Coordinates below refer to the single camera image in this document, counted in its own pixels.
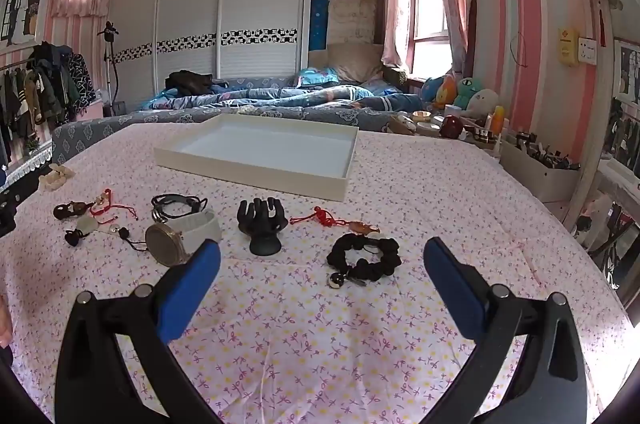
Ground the clothes rack with clothes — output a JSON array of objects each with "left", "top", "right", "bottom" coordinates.
[{"left": 0, "top": 41, "right": 97, "bottom": 166}]

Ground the blue plush toy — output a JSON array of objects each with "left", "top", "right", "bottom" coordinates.
[{"left": 421, "top": 77, "right": 444, "bottom": 104}]

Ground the orange plush toy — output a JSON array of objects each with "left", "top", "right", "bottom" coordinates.
[{"left": 435, "top": 76, "right": 459, "bottom": 108}]

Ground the wall socket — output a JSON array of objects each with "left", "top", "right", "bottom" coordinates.
[{"left": 578, "top": 36, "right": 599, "bottom": 66}]

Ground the white scrunchie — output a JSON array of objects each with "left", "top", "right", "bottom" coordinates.
[{"left": 40, "top": 163, "right": 76, "bottom": 193}]

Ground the window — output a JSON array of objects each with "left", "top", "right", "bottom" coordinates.
[{"left": 409, "top": 0, "right": 452, "bottom": 76}]

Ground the red round jar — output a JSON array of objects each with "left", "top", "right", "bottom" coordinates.
[{"left": 439, "top": 115, "right": 466, "bottom": 139}]

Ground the green plush toy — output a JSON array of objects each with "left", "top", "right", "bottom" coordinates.
[{"left": 452, "top": 76, "right": 484, "bottom": 110}]

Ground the blue quilt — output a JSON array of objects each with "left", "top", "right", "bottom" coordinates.
[{"left": 140, "top": 80, "right": 426, "bottom": 116}]

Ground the jade pendant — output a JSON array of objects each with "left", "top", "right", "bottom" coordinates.
[{"left": 64, "top": 217, "right": 147, "bottom": 255}]

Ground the red cord beaded bracelet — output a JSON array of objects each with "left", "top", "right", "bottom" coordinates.
[{"left": 53, "top": 188, "right": 139, "bottom": 223}]

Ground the wooden cosmetics tray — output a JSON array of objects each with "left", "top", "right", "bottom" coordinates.
[{"left": 389, "top": 109, "right": 496, "bottom": 149}]

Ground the black scrunchie with metal bead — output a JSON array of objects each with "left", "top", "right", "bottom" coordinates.
[{"left": 326, "top": 234, "right": 403, "bottom": 289}]

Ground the beige pillow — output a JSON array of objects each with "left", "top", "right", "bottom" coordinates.
[{"left": 327, "top": 43, "right": 384, "bottom": 83}]

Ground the black cord bracelet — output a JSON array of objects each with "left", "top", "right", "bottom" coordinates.
[{"left": 151, "top": 193, "right": 209, "bottom": 223}]

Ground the framed wall photo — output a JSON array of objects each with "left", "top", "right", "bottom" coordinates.
[{"left": 612, "top": 38, "right": 640, "bottom": 106}]

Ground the white organizer box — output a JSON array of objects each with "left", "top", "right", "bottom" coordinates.
[{"left": 499, "top": 131, "right": 582, "bottom": 205}]

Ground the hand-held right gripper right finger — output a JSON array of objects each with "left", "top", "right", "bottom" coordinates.
[{"left": 423, "top": 237, "right": 588, "bottom": 424}]

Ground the white shallow tray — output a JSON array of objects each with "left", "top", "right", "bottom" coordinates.
[{"left": 153, "top": 113, "right": 360, "bottom": 203}]

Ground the watch with white strap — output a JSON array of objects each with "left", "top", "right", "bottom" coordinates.
[{"left": 144, "top": 209, "right": 222, "bottom": 267}]

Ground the red cord amber pendant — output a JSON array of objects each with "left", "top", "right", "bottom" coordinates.
[{"left": 289, "top": 206, "right": 381, "bottom": 235}]

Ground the white lace shelf cover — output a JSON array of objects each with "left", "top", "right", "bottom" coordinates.
[{"left": 0, "top": 138, "right": 54, "bottom": 186}]

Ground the white sliding wardrobe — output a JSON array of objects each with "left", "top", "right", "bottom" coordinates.
[{"left": 112, "top": 0, "right": 312, "bottom": 105}]

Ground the black hand-shaped jewelry stand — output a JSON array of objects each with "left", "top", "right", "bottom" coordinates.
[{"left": 236, "top": 197, "right": 290, "bottom": 255}]

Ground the bed with grey patterned sheet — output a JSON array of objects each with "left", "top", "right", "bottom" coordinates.
[{"left": 52, "top": 74, "right": 427, "bottom": 166}]

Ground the blue floral pillow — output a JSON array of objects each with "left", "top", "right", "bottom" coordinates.
[{"left": 294, "top": 66, "right": 342, "bottom": 88}]

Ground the garment steamer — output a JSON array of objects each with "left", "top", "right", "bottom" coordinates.
[{"left": 97, "top": 21, "right": 129, "bottom": 116}]

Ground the white plush toy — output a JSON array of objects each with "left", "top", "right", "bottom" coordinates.
[{"left": 467, "top": 89, "right": 496, "bottom": 115}]

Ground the yellow wall box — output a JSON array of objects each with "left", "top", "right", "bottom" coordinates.
[{"left": 558, "top": 26, "right": 579, "bottom": 66}]

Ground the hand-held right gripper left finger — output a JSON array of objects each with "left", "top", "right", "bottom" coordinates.
[{"left": 54, "top": 239, "right": 226, "bottom": 424}]

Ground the black bag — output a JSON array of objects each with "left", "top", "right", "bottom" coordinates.
[{"left": 165, "top": 70, "right": 215, "bottom": 93}]

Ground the blue starry panel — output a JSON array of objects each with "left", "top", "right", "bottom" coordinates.
[{"left": 308, "top": 0, "right": 329, "bottom": 52}]

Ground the person's left hand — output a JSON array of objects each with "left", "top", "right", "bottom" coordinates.
[{"left": 0, "top": 294, "right": 14, "bottom": 348}]

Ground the beige cushion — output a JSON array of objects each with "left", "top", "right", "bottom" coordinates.
[{"left": 327, "top": 0, "right": 376, "bottom": 45}]

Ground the framed couple wall poster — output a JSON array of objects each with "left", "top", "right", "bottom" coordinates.
[{"left": 0, "top": 0, "right": 49, "bottom": 51}]

